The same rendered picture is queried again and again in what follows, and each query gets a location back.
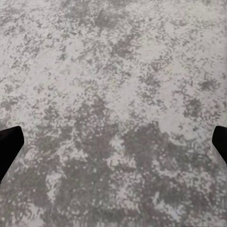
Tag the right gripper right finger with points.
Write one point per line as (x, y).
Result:
(219, 140)

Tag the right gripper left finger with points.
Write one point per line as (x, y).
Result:
(11, 141)

